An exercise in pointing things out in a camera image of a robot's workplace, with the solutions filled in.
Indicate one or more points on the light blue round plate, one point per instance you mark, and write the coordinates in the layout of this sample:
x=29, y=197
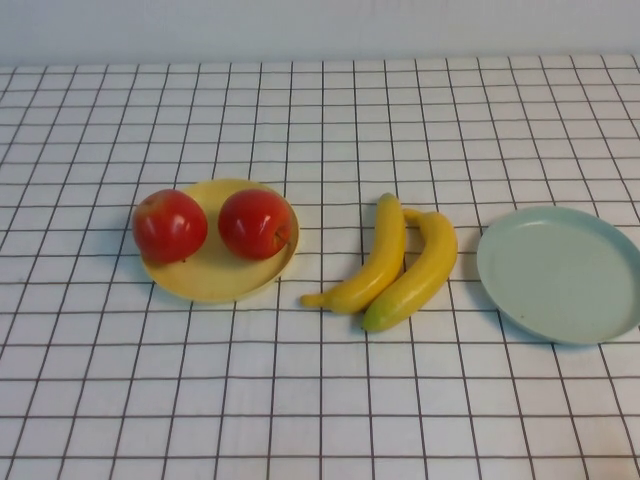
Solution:
x=560, y=280

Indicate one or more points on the white grid tablecloth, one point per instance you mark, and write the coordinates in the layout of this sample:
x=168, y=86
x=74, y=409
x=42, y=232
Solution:
x=320, y=400

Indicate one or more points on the yellow round plate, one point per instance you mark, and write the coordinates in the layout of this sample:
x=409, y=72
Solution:
x=220, y=280

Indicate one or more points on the yellow banana with green tip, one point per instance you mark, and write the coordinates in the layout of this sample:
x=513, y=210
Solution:
x=435, y=255

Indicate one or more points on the red apple with yellow patch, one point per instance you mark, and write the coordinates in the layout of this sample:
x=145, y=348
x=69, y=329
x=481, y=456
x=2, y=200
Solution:
x=170, y=227

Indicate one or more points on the yellow plastic banana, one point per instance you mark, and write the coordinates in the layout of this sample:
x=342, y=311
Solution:
x=385, y=240

